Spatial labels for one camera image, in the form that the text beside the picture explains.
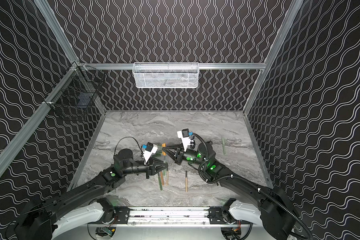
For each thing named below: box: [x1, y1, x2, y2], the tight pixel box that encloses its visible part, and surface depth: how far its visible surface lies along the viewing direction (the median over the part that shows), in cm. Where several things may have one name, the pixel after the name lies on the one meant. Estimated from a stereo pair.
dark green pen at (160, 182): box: [157, 172, 163, 191], surface depth 87 cm
